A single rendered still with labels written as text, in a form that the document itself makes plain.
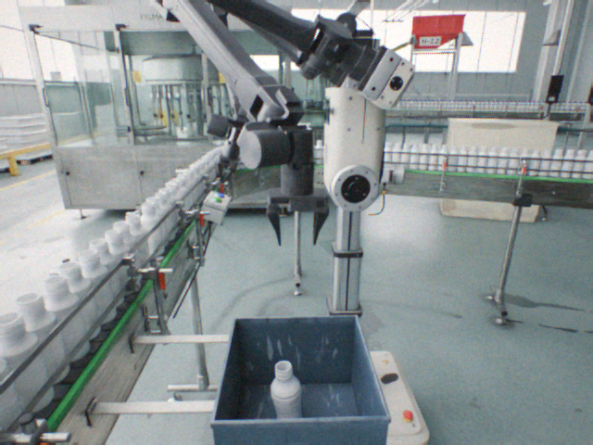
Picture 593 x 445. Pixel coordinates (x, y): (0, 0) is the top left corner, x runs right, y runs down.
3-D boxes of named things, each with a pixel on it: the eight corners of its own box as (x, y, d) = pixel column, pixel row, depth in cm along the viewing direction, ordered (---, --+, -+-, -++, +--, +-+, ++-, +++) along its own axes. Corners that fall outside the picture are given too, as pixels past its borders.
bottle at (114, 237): (138, 293, 91) (128, 233, 86) (113, 300, 88) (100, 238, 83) (134, 284, 96) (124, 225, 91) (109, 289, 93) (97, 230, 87)
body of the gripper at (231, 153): (217, 161, 122) (223, 140, 120) (221, 156, 132) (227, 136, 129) (235, 168, 123) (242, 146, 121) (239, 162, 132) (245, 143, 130)
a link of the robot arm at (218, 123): (250, 108, 121) (247, 117, 130) (217, 95, 119) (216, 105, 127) (240, 140, 120) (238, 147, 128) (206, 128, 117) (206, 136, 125)
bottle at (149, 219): (162, 257, 112) (155, 206, 106) (143, 258, 111) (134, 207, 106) (167, 248, 118) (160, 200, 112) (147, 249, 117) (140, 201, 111)
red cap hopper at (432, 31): (397, 171, 729) (411, 15, 635) (397, 165, 794) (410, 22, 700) (446, 173, 705) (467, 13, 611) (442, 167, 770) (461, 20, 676)
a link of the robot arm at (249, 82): (182, -51, 71) (170, 3, 78) (155, -57, 67) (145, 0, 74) (311, 100, 61) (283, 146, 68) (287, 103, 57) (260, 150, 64)
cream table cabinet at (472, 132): (521, 209, 492) (540, 120, 453) (536, 223, 436) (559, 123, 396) (436, 202, 521) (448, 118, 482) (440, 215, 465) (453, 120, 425)
